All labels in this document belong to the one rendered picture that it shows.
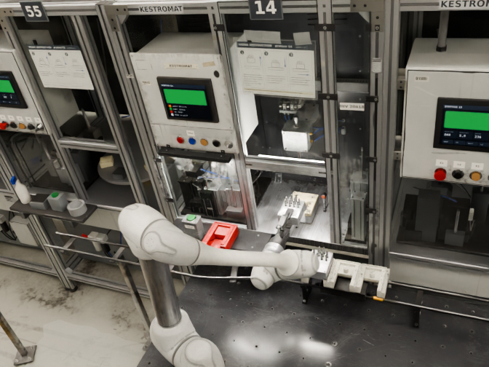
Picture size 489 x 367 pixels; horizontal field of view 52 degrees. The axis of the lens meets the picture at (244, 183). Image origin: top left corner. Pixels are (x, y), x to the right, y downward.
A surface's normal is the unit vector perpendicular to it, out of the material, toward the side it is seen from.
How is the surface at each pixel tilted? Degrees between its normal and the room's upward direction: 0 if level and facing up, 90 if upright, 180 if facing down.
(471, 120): 90
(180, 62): 90
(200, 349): 6
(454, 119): 90
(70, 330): 0
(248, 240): 0
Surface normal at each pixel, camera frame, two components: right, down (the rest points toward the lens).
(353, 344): -0.15, -0.79
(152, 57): -0.36, 0.61
